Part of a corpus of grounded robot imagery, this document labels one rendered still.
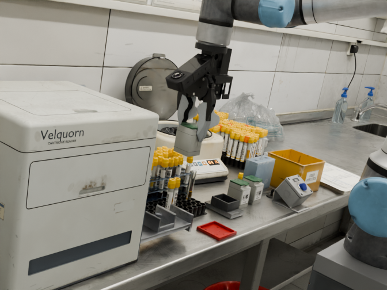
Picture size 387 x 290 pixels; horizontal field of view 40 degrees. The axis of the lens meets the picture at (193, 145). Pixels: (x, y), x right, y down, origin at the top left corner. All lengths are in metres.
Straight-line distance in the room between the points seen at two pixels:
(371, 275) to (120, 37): 1.04
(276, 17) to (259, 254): 0.65
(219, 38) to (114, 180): 0.39
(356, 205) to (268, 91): 1.53
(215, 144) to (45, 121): 0.87
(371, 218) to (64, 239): 0.55
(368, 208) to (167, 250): 0.41
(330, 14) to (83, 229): 0.67
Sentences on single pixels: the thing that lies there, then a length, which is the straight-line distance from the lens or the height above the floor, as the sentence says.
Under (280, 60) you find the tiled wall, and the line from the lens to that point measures 2.52.
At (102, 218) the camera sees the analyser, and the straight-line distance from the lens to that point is 0.94.
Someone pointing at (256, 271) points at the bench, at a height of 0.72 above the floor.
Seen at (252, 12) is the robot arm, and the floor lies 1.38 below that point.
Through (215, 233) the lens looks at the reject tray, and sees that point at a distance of 1.24.
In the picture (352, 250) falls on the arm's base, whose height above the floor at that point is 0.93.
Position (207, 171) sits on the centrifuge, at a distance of 1.55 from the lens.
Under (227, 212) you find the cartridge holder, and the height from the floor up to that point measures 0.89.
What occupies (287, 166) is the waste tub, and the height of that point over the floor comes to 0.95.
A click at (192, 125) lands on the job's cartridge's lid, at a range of 1.17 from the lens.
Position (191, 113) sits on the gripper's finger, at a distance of 1.21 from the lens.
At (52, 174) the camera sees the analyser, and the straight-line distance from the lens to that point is 0.83.
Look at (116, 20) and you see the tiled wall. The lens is 1.70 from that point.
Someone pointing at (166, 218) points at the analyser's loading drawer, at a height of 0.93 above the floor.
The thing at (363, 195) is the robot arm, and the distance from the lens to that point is 1.01.
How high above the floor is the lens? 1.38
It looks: 15 degrees down
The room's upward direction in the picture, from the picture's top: 10 degrees clockwise
